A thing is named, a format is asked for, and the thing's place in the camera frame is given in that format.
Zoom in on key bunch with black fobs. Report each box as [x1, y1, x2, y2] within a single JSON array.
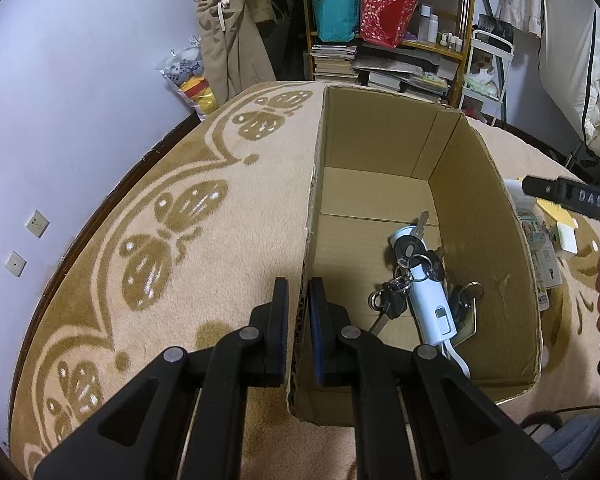
[[369, 210, 447, 336]]

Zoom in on grey blue cloth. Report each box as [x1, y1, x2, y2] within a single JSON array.
[[535, 410, 600, 471]]

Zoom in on messy pile of books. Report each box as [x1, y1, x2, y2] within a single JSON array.
[[352, 42, 451, 106]]

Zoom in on tan printed tote bag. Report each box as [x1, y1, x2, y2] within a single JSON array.
[[250, 0, 277, 26]]

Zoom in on white remote control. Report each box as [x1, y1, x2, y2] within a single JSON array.
[[527, 237, 563, 311]]

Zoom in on small white wall charger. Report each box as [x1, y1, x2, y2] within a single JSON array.
[[555, 221, 578, 256]]

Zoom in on cream padded folding chair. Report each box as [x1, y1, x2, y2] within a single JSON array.
[[537, 0, 600, 176]]

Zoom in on yellow oval lid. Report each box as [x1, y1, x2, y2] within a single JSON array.
[[536, 197, 581, 228]]

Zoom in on beige hanging coat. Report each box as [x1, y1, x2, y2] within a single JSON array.
[[192, 0, 278, 106]]

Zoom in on neat stack of books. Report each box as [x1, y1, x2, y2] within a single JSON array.
[[310, 44, 358, 83]]

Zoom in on light blue handheld device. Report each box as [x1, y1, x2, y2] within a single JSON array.
[[389, 226, 473, 378]]

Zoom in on brown cardboard box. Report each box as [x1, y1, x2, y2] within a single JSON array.
[[286, 85, 546, 426]]

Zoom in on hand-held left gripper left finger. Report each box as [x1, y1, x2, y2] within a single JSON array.
[[34, 276, 290, 480]]

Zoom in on clear bag of plush toys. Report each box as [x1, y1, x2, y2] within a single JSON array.
[[159, 45, 218, 122]]

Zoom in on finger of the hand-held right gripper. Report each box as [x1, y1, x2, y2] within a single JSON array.
[[522, 175, 568, 207]]

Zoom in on white wall socket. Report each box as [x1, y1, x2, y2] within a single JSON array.
[[25, 209, 50, 238], [6, 250, 28, 277]]

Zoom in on wooden shelf rack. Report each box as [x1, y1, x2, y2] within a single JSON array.
[[300, 0, 478, 111]]

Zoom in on white metal cart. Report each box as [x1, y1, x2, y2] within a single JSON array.
[[460, 29, 515, 128]]

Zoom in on black hanging garment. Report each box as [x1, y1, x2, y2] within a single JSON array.
[[250, 0, 311, 81]]

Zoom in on teal shopping bag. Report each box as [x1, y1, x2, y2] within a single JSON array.
[[310, 0, 362, 43]]

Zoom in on black printed bag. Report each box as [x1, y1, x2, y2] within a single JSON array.
[[477, 14, 515, 36]]

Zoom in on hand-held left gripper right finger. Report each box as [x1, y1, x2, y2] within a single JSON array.
[[307, 276, 563, 480]]

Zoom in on black cable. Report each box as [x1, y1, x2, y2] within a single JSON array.
[[522, 400, 600, 436]]

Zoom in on red patterned gift bag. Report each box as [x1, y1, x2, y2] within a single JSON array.
[[358, 0, 421, 48]]

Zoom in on pale green pack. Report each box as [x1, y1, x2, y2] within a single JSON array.
[[467, 72, 498, 98]]

